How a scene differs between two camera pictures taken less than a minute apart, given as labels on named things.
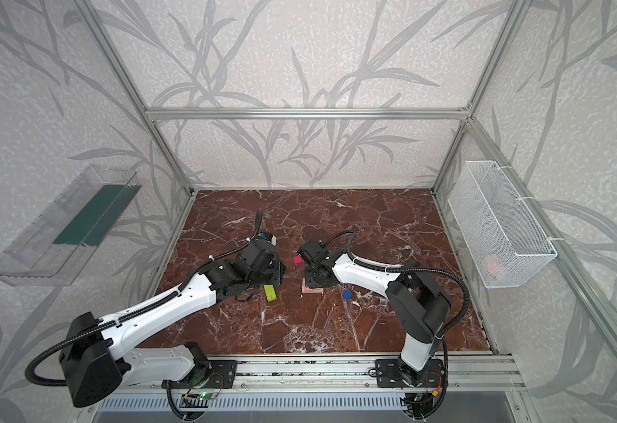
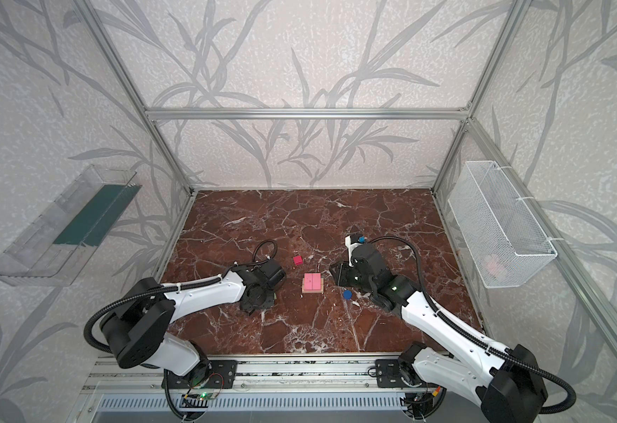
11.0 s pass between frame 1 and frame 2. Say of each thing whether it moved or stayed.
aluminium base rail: stayed
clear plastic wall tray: stayed
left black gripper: moved
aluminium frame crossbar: stayed
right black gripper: moved
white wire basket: stayed
